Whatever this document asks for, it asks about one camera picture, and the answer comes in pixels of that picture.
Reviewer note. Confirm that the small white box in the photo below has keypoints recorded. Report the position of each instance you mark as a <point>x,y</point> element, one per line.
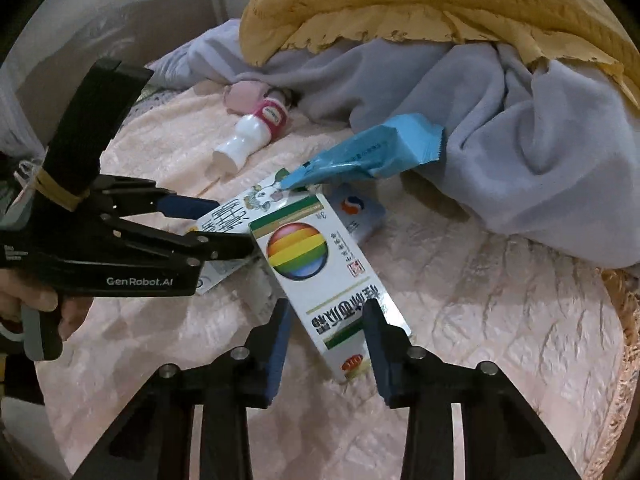
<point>362,215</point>

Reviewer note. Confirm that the white box with rainbow circle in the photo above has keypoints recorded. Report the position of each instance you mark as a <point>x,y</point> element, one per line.
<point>310,280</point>

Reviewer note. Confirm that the white cow print packet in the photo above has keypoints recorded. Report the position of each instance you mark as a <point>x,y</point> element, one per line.
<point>240,205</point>

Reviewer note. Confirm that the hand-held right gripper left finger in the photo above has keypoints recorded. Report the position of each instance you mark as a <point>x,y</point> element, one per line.
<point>277,355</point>

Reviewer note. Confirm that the white bottle with pink label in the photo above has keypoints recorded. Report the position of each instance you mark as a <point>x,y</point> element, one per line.
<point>245,135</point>

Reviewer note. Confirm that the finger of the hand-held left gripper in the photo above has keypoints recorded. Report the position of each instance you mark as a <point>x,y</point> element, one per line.
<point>190,206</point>
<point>210,249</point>

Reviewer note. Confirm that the pink sock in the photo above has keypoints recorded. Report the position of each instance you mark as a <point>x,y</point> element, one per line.
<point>245,97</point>

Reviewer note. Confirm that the yellow frilled pillow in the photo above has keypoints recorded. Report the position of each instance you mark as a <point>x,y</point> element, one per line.
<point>400,0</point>

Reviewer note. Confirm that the blue packet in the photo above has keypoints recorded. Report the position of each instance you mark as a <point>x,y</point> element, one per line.
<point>380,150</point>

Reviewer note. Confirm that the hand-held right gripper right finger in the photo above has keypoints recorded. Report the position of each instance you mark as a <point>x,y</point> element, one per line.
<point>382,360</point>

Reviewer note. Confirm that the person's left hand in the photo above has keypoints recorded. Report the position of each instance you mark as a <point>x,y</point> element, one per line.
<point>72,315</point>

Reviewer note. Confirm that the grey fleece blanket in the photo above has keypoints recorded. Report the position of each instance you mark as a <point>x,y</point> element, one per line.
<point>500,160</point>

